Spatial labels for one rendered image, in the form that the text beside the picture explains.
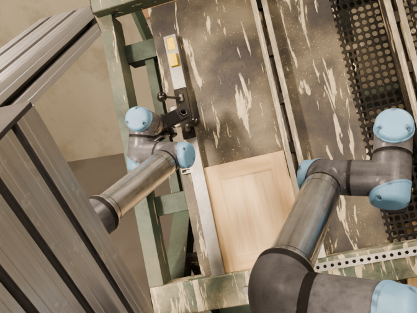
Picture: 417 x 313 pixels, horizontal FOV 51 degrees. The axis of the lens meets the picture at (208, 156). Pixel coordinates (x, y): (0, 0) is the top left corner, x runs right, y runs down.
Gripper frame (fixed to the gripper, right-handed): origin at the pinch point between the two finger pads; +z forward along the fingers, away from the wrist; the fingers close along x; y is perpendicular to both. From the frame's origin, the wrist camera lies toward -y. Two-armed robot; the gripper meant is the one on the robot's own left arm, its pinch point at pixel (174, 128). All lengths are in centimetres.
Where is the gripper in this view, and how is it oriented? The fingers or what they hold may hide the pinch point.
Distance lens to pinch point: 161.4
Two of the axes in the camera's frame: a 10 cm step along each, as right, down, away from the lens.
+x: 5.2, 8.4, -1.5
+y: -8.3, 5.4, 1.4
